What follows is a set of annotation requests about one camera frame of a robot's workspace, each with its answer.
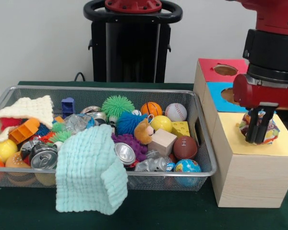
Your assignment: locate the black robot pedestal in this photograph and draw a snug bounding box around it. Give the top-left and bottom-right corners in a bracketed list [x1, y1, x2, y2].
[83, 0, 183, 83]

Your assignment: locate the small green spiky ball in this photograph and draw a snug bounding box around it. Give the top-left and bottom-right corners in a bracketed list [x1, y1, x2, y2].
[101, 95, 135, 119]

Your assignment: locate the shallow mesh bin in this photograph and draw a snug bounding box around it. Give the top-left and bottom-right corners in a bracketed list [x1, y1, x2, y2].
[0, 85, 218, 192]

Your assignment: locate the blue globe ball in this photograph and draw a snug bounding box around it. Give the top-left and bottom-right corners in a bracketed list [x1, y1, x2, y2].
[174, 159, 202, 187]

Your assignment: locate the wooden box with three holes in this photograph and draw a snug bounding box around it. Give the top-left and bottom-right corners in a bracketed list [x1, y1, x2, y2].
[193, 58, 288, 208]

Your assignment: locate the orange basketball toy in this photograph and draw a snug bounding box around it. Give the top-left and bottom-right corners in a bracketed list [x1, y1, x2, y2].
[141, 102, 163, 117]

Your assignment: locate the brown football toy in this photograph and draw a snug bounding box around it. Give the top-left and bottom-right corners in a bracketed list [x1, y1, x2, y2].
[173, 136, 198, 161]

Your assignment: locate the blue spiky ball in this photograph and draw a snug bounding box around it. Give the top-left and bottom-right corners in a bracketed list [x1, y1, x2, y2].
[116, 111, 149, 137]

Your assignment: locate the mint green cloth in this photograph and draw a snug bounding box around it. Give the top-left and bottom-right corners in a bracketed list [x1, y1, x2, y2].
[55, 124, 129, 215]

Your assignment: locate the large green spiky eyed ball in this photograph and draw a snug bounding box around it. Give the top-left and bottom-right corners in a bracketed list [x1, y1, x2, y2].
[48, 130, 72, 150]

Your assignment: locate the smooth yellow ball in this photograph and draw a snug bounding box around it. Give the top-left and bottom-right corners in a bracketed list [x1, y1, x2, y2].
[150, 115, 173, 133]

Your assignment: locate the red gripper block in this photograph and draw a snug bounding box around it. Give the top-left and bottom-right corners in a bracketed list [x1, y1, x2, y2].
[232, 73, 288, 145]

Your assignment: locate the colourful knotted fabric toy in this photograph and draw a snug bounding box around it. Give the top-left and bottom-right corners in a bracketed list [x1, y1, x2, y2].
[239, 109, 281, 145]

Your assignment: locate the cream knitted cloth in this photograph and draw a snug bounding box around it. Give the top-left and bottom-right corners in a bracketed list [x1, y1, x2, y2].
[0, 95, 55, 147]

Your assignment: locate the white baseball toy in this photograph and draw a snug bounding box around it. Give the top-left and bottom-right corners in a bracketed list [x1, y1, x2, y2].
[165, 103, 188, 122]

